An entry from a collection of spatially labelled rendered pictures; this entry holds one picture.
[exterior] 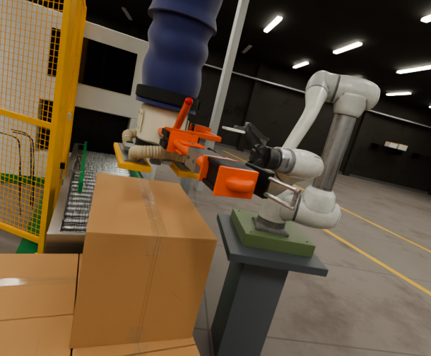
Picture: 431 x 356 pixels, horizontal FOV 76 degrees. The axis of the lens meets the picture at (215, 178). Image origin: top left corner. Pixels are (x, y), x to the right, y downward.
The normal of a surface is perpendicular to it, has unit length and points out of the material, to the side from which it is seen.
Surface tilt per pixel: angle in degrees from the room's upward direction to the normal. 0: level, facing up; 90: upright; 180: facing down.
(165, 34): 71
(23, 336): 0
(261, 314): 90
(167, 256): 90
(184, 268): 90
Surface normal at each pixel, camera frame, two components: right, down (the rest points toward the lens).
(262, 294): 0.11, 0.25
